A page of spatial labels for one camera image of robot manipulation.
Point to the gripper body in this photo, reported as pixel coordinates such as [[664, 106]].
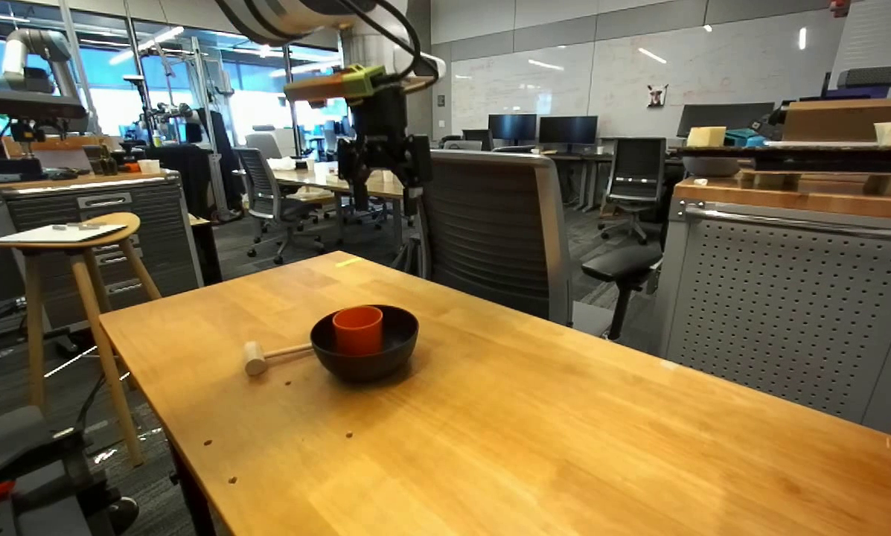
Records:
[[379, 115]]

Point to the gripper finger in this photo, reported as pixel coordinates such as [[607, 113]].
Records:
[[415, 164], [361, 167]]

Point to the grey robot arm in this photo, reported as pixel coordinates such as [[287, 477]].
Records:
[[36, 48]]

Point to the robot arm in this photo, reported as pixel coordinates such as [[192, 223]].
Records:
[[289, 15]]

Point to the orange cup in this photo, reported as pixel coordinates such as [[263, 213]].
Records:
[[358, 331]]

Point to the black bowl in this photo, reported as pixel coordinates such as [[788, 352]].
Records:
[[367, 365]]

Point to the white cup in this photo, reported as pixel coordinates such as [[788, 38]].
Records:
[[149, 166]]

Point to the grey bowl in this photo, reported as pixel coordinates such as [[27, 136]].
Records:
[[710, 165]]

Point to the wooden desk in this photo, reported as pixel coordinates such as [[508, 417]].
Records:
[[318, 180]]

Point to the grey mesh office chair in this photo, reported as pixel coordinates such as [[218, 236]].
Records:
[[490, 231]]

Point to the row of monitors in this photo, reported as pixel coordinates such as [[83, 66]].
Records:
[[564, 128]]

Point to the grey tool cabinet with drawers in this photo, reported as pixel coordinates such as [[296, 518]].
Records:
[[155, 223]]

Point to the wooden mallet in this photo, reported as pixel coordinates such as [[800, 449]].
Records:
[[255, 359]]

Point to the black office chair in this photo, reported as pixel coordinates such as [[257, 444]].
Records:
[[637, 175]]

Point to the small picture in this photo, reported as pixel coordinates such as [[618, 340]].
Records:
[[656, 95]]

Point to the wooden stool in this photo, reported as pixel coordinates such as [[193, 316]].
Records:
[[88, 283]]

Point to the whiteboard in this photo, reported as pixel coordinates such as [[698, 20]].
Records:
[[713, 74]]

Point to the white board with small parts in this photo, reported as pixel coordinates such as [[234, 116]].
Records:
[[50, 234]]

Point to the teal box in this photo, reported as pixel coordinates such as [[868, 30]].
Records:
[[744, 138]]

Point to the grey perforated workbench cabinet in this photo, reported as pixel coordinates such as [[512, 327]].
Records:
[[780, 313]]

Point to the wooden box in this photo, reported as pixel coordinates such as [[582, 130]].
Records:
[[847, 119]]

